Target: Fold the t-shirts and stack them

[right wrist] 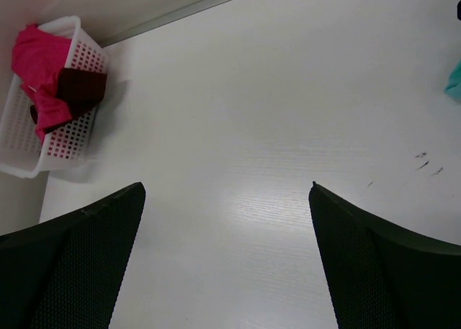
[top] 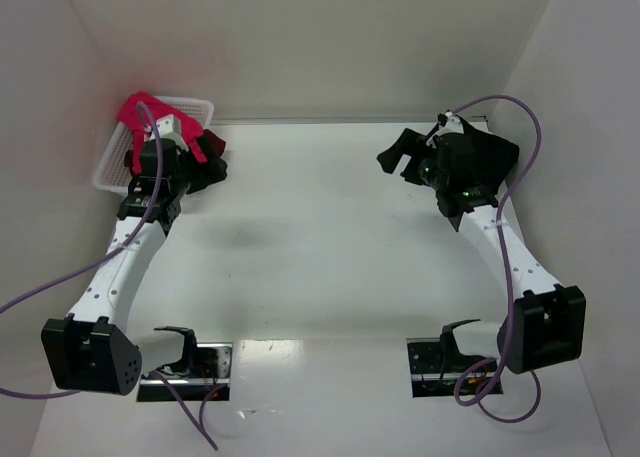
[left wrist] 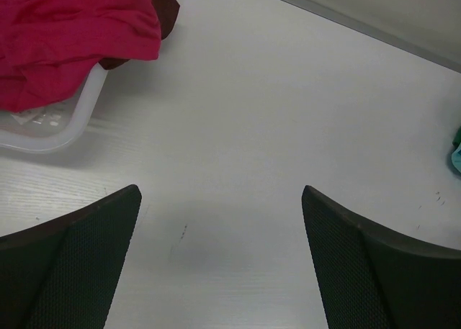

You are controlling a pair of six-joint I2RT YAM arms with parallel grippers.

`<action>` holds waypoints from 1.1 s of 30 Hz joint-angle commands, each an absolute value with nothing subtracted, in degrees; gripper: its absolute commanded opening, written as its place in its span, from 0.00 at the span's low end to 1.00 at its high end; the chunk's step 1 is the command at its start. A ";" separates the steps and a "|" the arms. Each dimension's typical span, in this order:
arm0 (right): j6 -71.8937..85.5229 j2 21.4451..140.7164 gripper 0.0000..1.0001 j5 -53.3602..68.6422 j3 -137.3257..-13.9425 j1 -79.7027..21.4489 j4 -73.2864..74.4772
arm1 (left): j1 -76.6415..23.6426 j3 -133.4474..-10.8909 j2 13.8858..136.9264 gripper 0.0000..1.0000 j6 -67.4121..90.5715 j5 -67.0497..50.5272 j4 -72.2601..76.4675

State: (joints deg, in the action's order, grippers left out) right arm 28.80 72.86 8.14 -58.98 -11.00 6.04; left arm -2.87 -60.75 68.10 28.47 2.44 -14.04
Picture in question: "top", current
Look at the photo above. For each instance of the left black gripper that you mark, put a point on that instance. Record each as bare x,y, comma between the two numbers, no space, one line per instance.
201,164

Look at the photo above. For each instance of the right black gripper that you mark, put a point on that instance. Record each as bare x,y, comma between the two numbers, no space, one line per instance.
413,159

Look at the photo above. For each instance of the pink t shirt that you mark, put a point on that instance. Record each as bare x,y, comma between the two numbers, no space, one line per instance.
140,126

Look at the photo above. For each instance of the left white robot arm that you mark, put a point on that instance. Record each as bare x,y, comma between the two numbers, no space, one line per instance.
88,349

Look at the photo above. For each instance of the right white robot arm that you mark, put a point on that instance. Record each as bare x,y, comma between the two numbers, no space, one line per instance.
546,323

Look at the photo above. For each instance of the dark red t shirt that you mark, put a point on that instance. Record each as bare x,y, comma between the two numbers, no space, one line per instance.
211,144

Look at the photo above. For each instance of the black folded t shirt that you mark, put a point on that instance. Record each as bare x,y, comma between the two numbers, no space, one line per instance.
495,158

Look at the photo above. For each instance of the white plastic basket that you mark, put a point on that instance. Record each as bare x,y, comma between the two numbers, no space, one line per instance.
111,174

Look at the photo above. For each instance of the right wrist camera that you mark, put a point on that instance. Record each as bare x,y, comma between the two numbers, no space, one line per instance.
447,122

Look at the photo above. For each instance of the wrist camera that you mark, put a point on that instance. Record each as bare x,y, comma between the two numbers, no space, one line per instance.
447,122
168,127

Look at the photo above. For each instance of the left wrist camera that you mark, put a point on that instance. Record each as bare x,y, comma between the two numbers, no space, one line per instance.
168,127

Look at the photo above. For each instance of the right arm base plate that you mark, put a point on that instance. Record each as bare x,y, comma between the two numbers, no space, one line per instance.
433,375

